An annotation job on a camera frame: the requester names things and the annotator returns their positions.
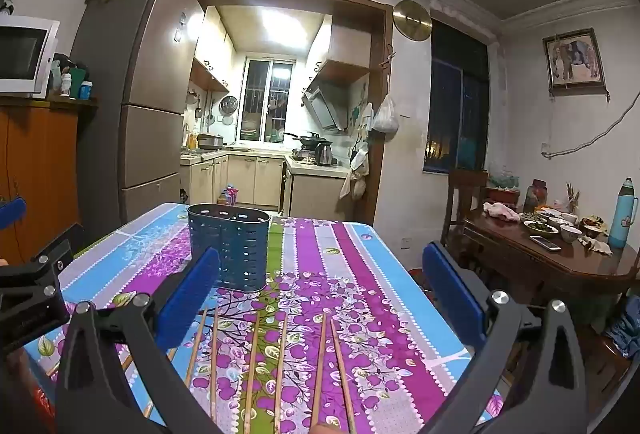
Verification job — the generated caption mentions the beige kitchen base cabinets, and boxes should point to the beige kitchen base cabinets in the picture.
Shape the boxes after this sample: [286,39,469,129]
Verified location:
[179,149,353,217]

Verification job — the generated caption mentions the glass jar red lid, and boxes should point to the glass jar red lid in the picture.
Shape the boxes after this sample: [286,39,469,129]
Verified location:
[522,179,548,214]

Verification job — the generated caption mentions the kitchen ceiling light panel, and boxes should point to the kitchen ceiling light panel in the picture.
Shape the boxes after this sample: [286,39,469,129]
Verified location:
[260,6,313,50]

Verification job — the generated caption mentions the steel range hood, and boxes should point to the steel range hood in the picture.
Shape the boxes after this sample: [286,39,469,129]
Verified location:
[301,81,351,132]

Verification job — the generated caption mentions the framed elephant picture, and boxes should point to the framed elephant picture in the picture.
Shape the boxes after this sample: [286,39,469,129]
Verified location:
[542,28,607,90]

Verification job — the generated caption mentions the white microwave oven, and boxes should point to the white microwave oven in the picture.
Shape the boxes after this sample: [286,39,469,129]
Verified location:
[0,15,61,99]

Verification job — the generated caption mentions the green container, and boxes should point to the green container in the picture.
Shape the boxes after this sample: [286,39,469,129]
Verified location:
[69,66,88,99]

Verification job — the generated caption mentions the red object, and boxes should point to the red object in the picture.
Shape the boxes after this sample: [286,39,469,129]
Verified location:
[27,384,57,434]

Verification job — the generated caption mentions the white wall cable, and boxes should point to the white wall cable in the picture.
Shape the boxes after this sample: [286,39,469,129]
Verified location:
[541,69,640,160]

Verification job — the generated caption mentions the mobile phone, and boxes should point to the mobile phone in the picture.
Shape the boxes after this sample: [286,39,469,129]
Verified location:
[529,235,562,252]

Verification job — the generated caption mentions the dark wooden dining table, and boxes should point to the dark wooden dining table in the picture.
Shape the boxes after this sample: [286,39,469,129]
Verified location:
[462,206,640,315]

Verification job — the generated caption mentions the blue thermos bottle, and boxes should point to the blue thermos bottle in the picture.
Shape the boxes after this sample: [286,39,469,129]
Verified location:
[607,177,639,249]

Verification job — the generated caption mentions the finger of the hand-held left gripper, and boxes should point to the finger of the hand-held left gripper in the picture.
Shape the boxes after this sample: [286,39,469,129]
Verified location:
[0,196,27,227]
[0,224,83,302]

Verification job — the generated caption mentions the white hanging plastic bag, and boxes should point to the white hanging plastic bag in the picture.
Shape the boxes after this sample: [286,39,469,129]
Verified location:
[372,94,400,133]

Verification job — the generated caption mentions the pink cloth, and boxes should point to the pink cloth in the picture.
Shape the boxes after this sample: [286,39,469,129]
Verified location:
[482,201,521,222]

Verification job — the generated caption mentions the wooden wall cabinet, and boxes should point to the wooden wall cabinet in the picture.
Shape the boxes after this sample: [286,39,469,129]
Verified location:
[189,6,236,92]
[305,14,373,82]

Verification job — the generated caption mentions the crumpled white tissue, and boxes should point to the crumpled white tissue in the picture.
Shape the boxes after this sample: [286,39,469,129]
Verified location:
[577,236,613,256]

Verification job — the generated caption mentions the clear plastic bags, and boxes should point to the clear plastic bags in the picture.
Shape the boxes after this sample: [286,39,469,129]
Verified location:
[487,171,521,190]

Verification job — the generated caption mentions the dark window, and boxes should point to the dark window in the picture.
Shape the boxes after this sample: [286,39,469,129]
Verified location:
[422,19,491,175]

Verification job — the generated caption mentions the beige hanging bag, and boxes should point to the beige hanging bag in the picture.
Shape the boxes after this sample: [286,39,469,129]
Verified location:
[340,166,368,201]

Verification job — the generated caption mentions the black wok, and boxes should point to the black wok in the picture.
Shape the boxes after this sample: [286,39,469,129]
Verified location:
[283,131,333,149]

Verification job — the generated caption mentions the blue cloth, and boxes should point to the blue cloth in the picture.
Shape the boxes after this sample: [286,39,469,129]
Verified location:
[602,296,640,345]

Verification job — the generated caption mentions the white hanging cloth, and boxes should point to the white hanging cloth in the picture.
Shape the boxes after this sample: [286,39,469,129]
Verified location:
[350,141,370,170]

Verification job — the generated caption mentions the dark wooden chair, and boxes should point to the dark wooden chair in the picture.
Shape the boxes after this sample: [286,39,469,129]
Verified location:
[585,259,640,410]
[440,169,491,260]

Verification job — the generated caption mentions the blue perforated utensil holder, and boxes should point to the blue perforated utensil holder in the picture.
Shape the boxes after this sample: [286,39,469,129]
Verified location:
[186,203,272,292]

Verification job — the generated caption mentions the orange wooden cabinet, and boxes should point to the orange wooden cabinet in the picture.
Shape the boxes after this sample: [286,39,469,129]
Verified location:
[0,94,98,265]

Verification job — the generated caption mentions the floral striped tablecloth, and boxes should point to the floral striped tablecloth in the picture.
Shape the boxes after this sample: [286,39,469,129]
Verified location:
[22,201,503,434]

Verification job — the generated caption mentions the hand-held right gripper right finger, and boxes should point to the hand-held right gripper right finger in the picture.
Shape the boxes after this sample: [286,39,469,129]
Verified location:
[417,241,588,434]

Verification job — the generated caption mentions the brown wooden door frame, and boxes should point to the brown wooden door frame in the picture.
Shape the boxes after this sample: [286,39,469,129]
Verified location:
[187,0,393,225]

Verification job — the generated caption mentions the round gold wall clock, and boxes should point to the round gold wall clock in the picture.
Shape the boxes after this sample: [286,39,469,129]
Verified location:
[392,0,433,40]

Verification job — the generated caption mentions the set of wooden chopsticks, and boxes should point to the set of wooden chopsticks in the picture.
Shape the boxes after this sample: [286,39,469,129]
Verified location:
[45,306,358,434]

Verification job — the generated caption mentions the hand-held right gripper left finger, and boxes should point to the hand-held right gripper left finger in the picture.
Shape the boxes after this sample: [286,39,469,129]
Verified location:
[54,246,226,434]

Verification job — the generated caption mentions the silver refrigerator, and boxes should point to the silver refrigerator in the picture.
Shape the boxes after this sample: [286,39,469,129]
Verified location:
[70,0,206,235]

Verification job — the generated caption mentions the barred kitchen window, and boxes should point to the barred kitchen window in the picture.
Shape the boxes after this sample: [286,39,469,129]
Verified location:
[240,56,297,142]

